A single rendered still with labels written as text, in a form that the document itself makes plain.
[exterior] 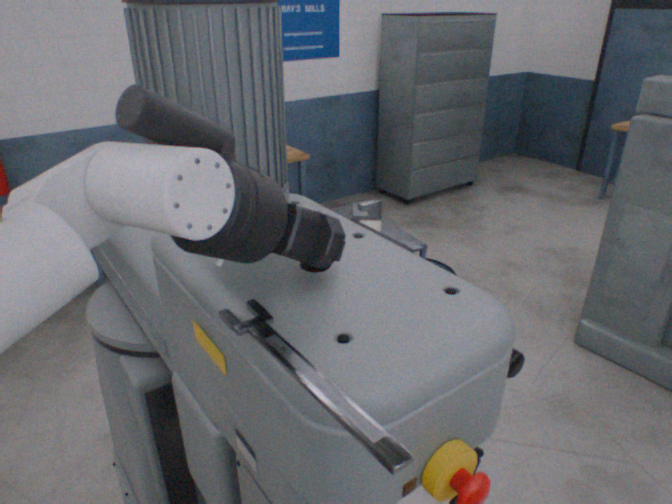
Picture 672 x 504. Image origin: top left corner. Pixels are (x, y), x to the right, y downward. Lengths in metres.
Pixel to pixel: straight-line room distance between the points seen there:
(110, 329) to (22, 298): 0.82
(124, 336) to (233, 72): 0.64
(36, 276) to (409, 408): 0.30
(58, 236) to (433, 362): 0.31
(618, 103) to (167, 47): 7.10
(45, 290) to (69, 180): 0.11
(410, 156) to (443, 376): 5.37
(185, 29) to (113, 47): 4.14
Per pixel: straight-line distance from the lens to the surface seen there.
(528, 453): 3.09
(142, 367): 1.09
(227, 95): 0.67
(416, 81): 5.63
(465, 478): 0.54
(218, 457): 0.86
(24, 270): 0.35
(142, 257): 0.99
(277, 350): 0.46
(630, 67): 7.48
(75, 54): 4.74
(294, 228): 0.49
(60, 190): 0.43
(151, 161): 0.38
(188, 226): 0.37
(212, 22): 0.66
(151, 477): 1.25
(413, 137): 5.75
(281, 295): 0.55
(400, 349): 0.47
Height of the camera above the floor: 2.17
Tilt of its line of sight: 27 degrees down
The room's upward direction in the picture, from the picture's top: straight up
